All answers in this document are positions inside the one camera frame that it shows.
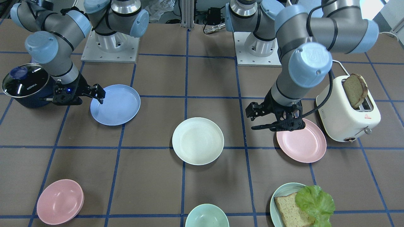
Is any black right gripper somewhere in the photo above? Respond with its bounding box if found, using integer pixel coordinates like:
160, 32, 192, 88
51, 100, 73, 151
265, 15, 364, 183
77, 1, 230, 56
52, 73, 106, 105

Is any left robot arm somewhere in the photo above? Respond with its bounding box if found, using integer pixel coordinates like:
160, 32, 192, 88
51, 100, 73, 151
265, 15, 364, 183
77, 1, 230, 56
225, 0, 379, 131

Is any pink bowl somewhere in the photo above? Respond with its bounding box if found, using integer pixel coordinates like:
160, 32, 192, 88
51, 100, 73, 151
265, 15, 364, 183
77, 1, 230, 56
37, 179, 85, 225

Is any green bowl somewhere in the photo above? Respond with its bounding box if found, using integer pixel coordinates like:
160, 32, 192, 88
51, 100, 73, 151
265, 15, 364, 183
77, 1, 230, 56
185, 204, 229, 227

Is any cream white plate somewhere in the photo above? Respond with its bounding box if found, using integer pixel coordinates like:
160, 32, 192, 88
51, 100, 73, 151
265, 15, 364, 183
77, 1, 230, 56
172, 117, 224, 166

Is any pink plate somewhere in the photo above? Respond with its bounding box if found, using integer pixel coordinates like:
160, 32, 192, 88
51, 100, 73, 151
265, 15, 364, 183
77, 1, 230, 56
276, 118, 327, 163

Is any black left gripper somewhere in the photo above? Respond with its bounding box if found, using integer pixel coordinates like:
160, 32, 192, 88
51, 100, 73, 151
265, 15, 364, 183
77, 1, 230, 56
246, 89, 305, 131

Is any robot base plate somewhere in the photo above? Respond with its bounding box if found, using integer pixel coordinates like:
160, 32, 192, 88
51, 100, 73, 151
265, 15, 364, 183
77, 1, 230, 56
233, 32, 281, 67
81, 31, 140, 63

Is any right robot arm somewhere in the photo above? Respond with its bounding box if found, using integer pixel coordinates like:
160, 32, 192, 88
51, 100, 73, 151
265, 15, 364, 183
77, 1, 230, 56
10, 0, 150, 105

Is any green lettuce leaf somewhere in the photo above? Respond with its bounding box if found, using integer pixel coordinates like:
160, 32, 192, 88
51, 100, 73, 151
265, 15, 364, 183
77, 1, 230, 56
295, 185, 335, 227

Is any green plate with sandwich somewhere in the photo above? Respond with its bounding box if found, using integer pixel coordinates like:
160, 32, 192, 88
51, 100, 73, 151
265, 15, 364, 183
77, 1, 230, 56
270, 183, 315, 227

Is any bread slice on plate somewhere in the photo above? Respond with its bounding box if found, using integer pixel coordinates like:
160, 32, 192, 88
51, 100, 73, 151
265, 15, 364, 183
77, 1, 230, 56
274, 192, 315, 227

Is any aluminium frame post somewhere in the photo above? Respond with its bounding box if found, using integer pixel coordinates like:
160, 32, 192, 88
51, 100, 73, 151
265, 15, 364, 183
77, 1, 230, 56
178, 0, 196, 30

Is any blue plate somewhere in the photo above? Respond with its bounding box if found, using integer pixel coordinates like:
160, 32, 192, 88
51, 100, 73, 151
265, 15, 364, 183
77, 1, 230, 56
90, 84, 140, 125

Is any bread slice in toaster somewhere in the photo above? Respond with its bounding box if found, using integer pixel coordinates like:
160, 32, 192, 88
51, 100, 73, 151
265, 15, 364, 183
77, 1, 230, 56
342, 73, 368, 109

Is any white toaster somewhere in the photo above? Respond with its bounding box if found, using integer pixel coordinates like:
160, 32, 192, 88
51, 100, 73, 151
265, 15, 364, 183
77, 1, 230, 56
318, 75, 381, 142

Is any dark blue saucepan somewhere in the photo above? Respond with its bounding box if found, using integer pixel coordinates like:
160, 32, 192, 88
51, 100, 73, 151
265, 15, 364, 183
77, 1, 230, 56
2, 63, 54, 108

